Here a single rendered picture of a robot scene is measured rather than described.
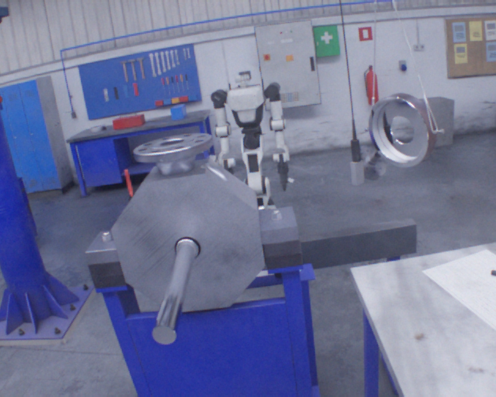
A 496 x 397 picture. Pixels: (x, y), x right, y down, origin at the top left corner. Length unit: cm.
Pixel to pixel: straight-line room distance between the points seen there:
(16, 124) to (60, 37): 149
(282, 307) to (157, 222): 53
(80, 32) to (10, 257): 448
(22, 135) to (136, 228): 573
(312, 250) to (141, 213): 79
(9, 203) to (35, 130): 382
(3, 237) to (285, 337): 222
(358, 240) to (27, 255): 232
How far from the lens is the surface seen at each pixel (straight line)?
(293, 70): 627
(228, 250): 145
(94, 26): 704
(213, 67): 660
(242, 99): 341
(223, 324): 164
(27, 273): 340
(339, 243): 191
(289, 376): 180
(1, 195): 323
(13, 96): 707
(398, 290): 151
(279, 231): 144
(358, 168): 237
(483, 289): 153
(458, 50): 720
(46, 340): 334
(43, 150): 699
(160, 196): 141
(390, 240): 197
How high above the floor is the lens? 168
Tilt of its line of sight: 18 degrees down
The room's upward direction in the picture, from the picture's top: 8 degrees counter-clockwise
